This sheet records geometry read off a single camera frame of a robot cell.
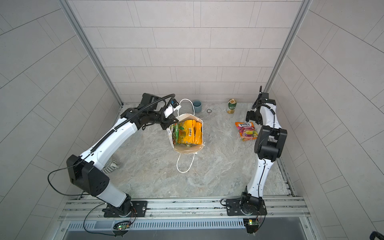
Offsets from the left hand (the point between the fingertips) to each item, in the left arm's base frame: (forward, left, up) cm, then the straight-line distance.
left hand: (181, 117), depth 76 cm
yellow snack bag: (-4, -8, -11) cm, 14 cm away
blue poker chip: (+26, -17, -25) cm, 40 cm away
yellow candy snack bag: (-3, -2, -9) cm, 10 cm away
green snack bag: (-3, +4, -11) cm, 12 cm away
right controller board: (-43, -34, -26) cm, 61 cm away
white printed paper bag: (-11, -3, -14) cm, 18 cm away
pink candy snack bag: (+7, -41, -23) cm, 48 cm away
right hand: (+12, -45, -17) cm, 50 cm away
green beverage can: (+25, -33, -17) cm, 45 cm away
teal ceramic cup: (+27, -8, -20) cm, 35 cm away
